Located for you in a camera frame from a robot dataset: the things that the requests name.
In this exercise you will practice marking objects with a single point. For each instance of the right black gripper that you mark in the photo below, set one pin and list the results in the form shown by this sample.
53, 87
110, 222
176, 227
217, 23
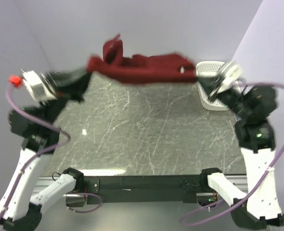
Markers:
211, 85

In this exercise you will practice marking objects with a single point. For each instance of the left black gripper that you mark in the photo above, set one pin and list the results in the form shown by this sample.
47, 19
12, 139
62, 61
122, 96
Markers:
70, 85

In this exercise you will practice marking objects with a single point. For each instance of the dark red t-shirt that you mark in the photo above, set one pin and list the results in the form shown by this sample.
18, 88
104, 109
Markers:
140, 69

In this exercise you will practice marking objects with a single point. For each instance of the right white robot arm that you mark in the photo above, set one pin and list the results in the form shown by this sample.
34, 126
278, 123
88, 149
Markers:
258, 208

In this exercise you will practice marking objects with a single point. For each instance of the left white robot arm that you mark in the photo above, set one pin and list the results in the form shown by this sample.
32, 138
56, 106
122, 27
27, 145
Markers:
20, 208

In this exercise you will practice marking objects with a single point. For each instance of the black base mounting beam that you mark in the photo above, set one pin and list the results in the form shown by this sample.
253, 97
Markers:
160, 188

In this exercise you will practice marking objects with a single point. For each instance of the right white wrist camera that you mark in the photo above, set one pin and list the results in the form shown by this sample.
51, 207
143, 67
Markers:
226, 76

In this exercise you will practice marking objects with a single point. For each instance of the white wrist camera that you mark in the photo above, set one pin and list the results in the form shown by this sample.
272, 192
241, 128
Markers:
226, 76
38, 88

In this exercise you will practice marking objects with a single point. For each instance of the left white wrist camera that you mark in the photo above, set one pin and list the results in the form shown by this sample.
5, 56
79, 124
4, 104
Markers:
38, 88

